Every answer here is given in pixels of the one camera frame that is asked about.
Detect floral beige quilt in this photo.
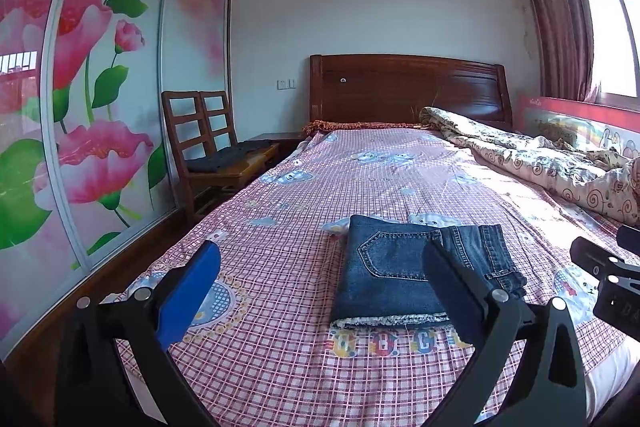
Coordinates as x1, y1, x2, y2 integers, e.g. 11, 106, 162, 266
420, 106, 639, 227

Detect orange fringed cloth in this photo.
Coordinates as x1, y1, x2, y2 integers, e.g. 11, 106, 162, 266
302, 119, 422, 136

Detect white wall switch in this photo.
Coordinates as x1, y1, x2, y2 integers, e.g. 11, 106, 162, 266
277, 79, 296, 90

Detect dark wooden nightstand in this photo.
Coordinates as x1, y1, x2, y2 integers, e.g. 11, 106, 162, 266
250, 131, 305, 157

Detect wooden chair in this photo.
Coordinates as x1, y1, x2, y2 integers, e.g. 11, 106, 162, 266
160, 91, 279, 222

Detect window with dark frame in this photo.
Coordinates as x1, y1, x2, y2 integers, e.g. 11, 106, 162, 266
590, 0, 639, 108

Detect pink checked bed sheet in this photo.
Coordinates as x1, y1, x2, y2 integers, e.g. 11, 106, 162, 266
134, 129, 639, 426

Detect maroon curtain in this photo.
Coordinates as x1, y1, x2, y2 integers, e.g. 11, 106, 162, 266
530, 0, 598, 102

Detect black chair cushion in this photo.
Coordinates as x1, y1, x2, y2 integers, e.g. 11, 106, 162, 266
186, 140, 272, 173

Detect dark wooden headboard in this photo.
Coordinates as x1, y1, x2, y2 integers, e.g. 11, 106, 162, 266
309, 54, 513, 130

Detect floral sliding wardrobe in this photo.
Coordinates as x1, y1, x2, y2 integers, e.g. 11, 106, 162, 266
1, 0, 230, 355

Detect pink bed guard rail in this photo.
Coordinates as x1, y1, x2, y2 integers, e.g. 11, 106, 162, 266
514, 96, 639, 159

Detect blue denim jeans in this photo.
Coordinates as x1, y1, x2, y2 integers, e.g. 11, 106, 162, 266
330, 215, 527, 329

